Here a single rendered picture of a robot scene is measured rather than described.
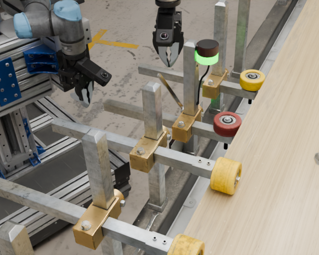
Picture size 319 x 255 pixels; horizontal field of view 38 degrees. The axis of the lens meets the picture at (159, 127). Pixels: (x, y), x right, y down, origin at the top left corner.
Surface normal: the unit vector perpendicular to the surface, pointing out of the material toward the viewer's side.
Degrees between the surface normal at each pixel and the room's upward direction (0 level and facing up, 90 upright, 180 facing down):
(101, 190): 90
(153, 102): 90
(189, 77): 90
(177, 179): 0
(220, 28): 90
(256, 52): 0
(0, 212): 0
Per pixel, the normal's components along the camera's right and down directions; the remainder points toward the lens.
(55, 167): -0.04, -0.78
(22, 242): 0.90, 0.24
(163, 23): -0.07, -0.34
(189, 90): -0.43, 0.58
